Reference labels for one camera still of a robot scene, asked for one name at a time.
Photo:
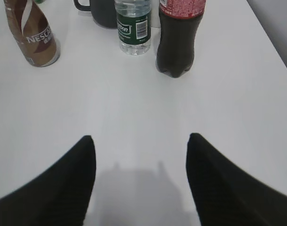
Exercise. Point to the clear water bottle green label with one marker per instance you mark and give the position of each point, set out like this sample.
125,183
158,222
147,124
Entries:
134,25

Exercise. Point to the dark grey ceramic mug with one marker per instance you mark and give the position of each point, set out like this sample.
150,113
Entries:
102,11

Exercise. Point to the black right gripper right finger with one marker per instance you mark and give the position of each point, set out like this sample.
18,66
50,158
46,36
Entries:
225,195

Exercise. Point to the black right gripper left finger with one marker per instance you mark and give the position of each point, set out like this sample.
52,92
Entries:
57,197

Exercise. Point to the cola bottle red label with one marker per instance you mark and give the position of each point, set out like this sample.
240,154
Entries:
179,22

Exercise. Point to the brown Nescafe coffee bottle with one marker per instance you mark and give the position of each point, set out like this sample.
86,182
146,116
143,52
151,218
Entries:
32,32

